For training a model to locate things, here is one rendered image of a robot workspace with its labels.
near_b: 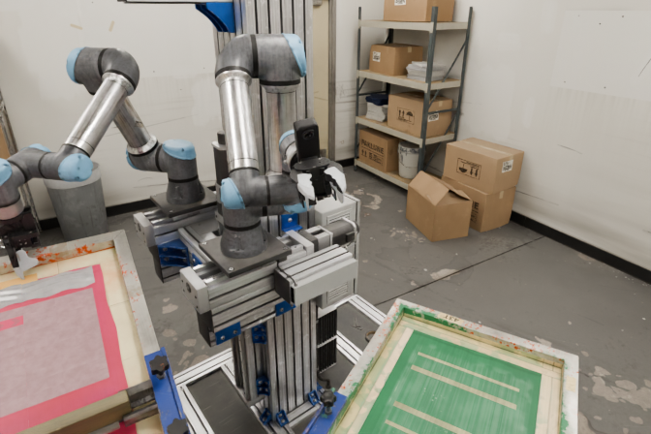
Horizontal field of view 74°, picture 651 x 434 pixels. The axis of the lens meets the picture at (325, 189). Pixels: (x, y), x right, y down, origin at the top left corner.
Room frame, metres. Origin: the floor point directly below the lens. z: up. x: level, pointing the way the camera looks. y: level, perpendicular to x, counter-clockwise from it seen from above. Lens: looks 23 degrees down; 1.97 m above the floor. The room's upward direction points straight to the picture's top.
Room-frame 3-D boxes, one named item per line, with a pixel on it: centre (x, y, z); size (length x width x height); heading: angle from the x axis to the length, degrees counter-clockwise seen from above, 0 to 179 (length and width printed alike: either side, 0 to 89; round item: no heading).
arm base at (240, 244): (1.21, 0.26, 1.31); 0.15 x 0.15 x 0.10
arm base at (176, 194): (1.59, 0.57, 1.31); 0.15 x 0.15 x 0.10
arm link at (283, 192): (0.98, 0.09, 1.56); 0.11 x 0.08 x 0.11; 104
